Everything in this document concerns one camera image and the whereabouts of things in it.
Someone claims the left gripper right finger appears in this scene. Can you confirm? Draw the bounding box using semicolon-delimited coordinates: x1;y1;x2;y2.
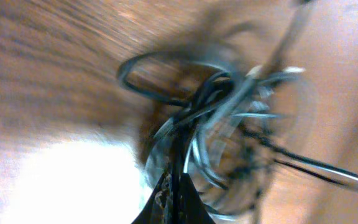
177;174;215;224

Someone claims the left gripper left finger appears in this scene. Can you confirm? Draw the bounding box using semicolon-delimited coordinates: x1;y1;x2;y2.
132;172;173;224

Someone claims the black USB cable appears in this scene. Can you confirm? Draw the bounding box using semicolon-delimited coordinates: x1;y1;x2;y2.
116;51;307;131
144;68;358;222

